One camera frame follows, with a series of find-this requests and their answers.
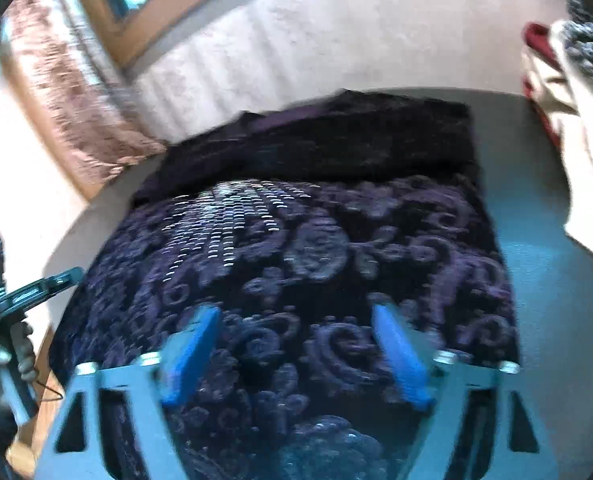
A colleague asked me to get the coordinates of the cream white cloth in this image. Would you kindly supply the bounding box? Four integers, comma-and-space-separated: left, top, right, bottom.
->
521, 19, 593, 265

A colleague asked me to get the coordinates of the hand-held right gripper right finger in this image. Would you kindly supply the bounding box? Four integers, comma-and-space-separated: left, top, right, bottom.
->
373, 304, 559, 480

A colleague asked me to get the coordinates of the dark purple velvet garment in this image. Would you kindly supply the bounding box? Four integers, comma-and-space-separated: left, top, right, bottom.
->
49, 89, 523, 480

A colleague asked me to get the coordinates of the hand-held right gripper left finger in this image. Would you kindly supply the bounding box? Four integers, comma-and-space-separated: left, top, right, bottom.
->
34, 305, 223, 480

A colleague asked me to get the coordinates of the white lace curtain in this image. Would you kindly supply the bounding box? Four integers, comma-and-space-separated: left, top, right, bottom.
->
126, 0, 577, 143

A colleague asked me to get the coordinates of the brown patterned curtain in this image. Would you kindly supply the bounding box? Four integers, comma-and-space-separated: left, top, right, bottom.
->
4, 0, 168, 185

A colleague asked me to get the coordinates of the red cloth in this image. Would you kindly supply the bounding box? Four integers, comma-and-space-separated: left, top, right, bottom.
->
522, 21, 554, 103

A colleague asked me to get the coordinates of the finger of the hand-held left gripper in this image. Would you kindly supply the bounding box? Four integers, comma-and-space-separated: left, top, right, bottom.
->
4, 266, 86, 311

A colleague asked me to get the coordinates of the person's left hand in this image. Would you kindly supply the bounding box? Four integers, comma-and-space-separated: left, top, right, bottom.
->
0, 320, 38, 392

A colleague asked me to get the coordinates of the thin black cable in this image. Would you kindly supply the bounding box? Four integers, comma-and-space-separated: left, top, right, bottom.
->
32, 367, 66, 407

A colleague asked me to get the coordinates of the wooden window frame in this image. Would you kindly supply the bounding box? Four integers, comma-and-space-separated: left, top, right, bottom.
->
62, 0, 260, 82

